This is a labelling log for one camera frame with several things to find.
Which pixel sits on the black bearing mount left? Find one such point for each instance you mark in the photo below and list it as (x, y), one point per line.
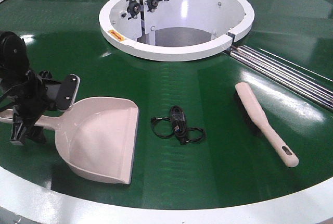
(133, 9)

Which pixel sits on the white central ring housing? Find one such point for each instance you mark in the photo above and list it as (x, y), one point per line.
(178, 30)

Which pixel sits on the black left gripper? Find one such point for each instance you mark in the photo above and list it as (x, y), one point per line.
(29, 99)

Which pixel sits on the orange warning sticker left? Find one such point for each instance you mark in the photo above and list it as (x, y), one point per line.
(116, 35)

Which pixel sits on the black bearing mount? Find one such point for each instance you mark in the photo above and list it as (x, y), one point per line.
(133, 9)
(152, 5)

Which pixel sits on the pink hand brush black bristles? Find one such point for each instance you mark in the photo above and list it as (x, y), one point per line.
(259, 118)

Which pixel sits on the pink plastic dustpan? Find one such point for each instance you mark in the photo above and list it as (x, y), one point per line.
(96, 138)

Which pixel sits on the chrome roller bars right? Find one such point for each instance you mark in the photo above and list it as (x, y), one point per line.
(283, 74)

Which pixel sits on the black bearing mount right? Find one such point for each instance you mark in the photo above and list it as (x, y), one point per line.
(152, 5)

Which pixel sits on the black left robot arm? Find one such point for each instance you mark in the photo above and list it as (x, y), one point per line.
(14, 60)

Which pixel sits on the white outer conveyor rim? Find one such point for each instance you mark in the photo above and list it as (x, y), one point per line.
(26, 202)

